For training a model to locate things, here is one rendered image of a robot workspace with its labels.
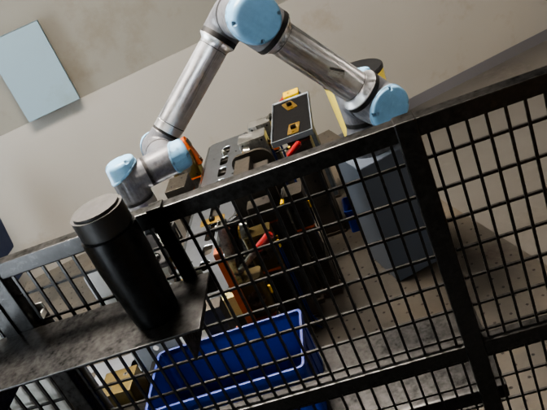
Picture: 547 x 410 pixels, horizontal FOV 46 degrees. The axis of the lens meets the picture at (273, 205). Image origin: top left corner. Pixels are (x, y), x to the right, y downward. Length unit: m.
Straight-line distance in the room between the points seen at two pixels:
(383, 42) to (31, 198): 2.62
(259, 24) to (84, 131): 2.95
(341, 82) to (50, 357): 0.98
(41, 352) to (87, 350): 0.09
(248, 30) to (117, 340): 0.83
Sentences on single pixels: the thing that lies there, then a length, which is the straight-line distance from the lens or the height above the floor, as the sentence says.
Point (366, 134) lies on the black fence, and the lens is 0.86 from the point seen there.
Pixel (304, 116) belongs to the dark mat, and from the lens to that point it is 2.14.
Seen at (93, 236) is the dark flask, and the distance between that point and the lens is 0.82.
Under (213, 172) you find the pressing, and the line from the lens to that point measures 2.46.
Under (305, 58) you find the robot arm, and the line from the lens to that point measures 1.58.
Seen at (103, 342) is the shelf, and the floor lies 1.43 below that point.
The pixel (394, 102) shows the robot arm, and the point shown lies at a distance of 1.68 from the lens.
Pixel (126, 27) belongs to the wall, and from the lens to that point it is 4.28.
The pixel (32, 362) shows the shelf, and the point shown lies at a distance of 0.99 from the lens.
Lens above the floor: 1.88
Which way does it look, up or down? 26 degrees down
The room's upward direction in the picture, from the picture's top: 24 degrees counter-clockwise
